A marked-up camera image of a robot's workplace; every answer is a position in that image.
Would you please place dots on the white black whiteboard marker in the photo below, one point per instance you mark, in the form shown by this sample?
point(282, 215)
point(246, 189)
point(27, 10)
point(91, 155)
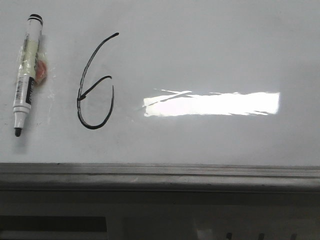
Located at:
point(27, 72)

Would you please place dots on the white whiteboard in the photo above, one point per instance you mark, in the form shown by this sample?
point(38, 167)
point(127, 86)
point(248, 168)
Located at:
point(187, 95)

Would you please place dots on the grey cabinet below whiteboard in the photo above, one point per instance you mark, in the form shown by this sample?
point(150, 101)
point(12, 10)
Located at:
point(115, 215)

